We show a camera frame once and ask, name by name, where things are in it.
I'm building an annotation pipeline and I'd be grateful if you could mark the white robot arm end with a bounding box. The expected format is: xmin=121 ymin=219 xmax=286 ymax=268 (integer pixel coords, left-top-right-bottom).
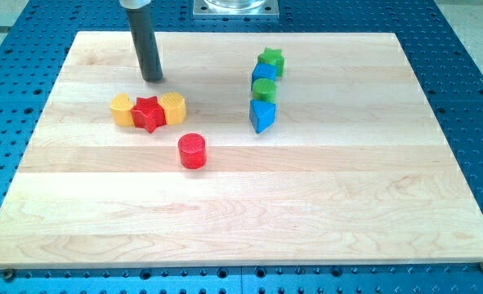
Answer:
xmin=119 ymin=0 xmax=151 ymax=10

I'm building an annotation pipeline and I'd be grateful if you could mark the green star block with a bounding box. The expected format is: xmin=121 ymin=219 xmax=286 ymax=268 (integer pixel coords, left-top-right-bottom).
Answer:
xmin=257 ymin=47 xmax=284 ymax=77

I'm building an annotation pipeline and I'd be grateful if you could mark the red star block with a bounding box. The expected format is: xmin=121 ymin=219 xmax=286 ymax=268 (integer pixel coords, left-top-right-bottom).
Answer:
xmin=131 ymin=96 xmax=167 ymax=133

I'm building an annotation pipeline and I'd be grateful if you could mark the light wooden board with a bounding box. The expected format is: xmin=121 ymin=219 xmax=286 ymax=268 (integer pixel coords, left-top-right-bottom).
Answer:
xmin=0 ymin=31 xmax=483 ymax=269

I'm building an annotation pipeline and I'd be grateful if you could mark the blue triangle block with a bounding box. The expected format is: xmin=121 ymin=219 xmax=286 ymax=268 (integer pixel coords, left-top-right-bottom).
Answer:
xmin=249 ymin=100 xmax=276 ymax=134

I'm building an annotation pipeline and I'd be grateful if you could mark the red cylinder block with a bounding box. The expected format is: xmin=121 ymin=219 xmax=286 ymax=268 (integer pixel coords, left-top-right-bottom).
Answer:
xmin=178 ymin=133 xmax=207 ymax=169

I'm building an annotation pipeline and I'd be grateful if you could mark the green cylinder block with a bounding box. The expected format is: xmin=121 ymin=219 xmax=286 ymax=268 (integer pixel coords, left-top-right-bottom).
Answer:
xmin=252 ymin=78 xmax=277 ymax=103

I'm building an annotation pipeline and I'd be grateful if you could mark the blue cube block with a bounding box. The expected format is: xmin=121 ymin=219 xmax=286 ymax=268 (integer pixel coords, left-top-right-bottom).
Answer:
xmin=251 ymin=63 xmax=277 ymax=86

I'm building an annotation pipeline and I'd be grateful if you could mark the yellow hexagon block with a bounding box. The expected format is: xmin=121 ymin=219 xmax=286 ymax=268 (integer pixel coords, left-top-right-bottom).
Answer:
xmin=159 ymin=92 xmax=187 ymax=125

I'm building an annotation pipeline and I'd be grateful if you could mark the yellow heart block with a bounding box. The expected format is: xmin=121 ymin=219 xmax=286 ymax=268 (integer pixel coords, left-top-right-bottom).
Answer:
xmin=110 ymin=93 xmax=134 ymax=127

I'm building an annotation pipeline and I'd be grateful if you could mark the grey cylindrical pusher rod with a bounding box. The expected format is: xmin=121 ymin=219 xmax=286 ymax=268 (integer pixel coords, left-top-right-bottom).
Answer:
xmin=126 ymin=1 xmax=163 ymax=82

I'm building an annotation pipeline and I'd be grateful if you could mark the left board stop screw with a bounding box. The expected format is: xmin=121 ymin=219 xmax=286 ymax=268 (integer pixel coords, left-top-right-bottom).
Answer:
xmin=1 ymin=269 xmax=15 ymax=283

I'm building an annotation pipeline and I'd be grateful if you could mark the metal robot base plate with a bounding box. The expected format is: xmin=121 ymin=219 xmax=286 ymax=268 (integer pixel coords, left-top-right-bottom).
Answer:
xmin=192 ymin=0 xmax=280 ymax=19

